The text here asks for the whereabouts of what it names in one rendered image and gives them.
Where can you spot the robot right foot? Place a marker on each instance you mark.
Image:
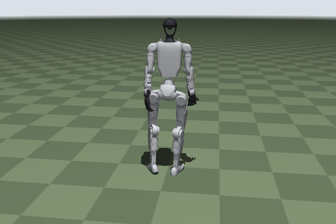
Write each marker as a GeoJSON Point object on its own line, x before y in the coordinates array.
{"type": "Point", "coordinates": [175, 171]}

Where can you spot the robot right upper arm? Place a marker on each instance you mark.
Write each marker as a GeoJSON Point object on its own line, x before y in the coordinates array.
{"type": "Point", "coordinates": [187, 57]}

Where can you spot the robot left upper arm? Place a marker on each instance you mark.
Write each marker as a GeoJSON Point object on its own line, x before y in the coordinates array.
{"type": "Point", "coordinates": [150, 57]}

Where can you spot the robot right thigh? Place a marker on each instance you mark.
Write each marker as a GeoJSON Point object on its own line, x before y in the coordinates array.
{"type": "Point", "coordinates": [181, 113]}

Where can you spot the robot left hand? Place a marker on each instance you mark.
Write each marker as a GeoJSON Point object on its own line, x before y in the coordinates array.
{"type": "Point", "coordinates": [147, 101]}

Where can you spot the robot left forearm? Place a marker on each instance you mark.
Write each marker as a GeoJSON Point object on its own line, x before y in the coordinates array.
{"type": "Point", "coordinates": [148, 81]}

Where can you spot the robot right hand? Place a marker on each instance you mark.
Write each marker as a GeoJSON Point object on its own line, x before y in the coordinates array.
{"type": "Point", "coordinates": [192, 99]}

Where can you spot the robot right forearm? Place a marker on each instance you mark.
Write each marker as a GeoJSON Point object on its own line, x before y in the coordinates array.
{"type": "Point", "coordinates": [189, 81]}

